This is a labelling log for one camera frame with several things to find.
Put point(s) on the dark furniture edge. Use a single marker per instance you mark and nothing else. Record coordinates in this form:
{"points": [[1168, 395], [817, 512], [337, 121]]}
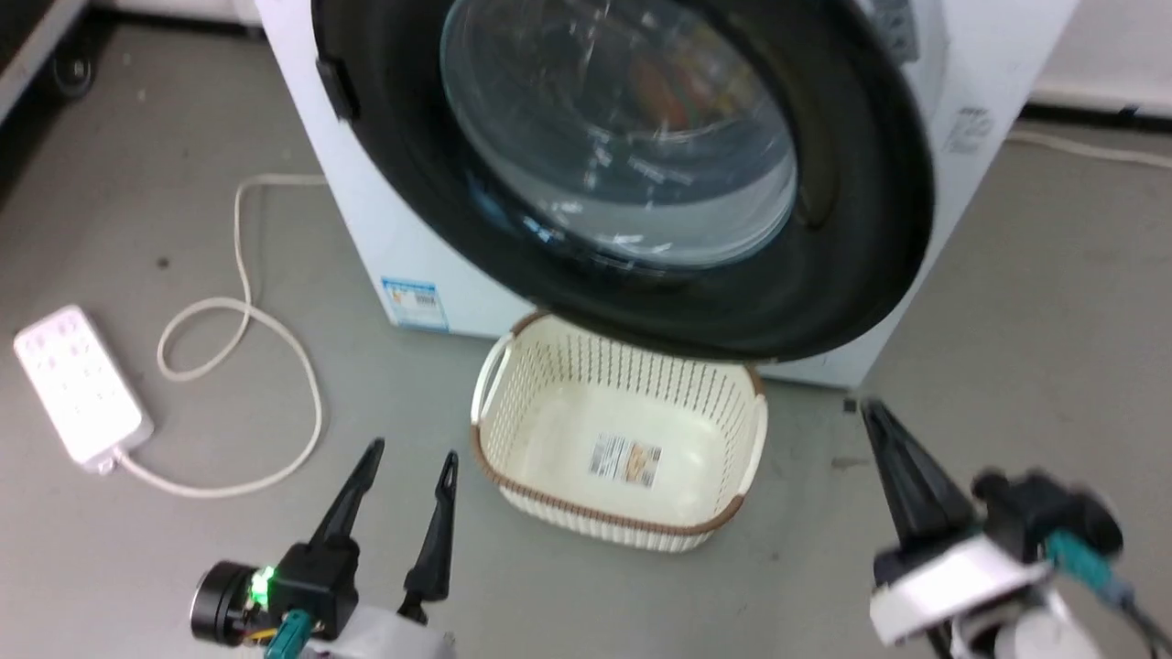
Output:
{"points": [[23, 46]]}

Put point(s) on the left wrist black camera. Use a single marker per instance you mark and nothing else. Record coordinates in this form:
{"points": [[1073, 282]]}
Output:
{"points": [[229, 599]]}

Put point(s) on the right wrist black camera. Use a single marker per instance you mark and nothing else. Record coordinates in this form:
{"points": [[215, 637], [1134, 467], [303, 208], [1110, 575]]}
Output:
{"points": [[1053, 513]]}

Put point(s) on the barcode label sticker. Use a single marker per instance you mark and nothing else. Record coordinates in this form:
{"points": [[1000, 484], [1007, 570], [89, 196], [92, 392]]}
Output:
{"points": [[625, 459]]}

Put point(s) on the white front-load washing machine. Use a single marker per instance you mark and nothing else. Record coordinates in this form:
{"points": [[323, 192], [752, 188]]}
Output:
{"points": [[366, 210]]}

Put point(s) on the black caster wheel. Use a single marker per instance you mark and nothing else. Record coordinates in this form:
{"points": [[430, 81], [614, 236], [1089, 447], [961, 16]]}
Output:
{"points": [[73, 73]]}

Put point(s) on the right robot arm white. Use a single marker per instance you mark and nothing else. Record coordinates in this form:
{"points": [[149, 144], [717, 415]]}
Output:
{"points": [[1035, 631]]}

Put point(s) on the black round washer door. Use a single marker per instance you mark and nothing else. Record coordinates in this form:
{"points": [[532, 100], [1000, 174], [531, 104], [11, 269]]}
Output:
{"points": [[851, 238]]}

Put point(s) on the wrist black camera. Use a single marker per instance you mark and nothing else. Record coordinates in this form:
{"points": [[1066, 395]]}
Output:
{"points": [[229, 599], [1053, 513]]}

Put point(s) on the blue energy label sticker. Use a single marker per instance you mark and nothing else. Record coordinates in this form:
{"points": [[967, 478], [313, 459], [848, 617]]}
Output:
{"points": [[415, 303]]}

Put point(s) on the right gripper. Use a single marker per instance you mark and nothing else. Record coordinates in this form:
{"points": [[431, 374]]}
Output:
{"points": [[952, 581]]}

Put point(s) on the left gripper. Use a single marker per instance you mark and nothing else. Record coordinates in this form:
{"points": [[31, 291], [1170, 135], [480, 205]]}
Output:
{"points": [[385, 636]]}

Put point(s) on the white power strip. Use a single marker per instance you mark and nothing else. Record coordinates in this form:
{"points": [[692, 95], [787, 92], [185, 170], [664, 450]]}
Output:
{"points": [[78, 384]]}

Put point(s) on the cream plastic laundry basket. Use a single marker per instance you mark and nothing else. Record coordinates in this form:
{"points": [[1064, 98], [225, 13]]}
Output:
{"points": [[549, 439]]}

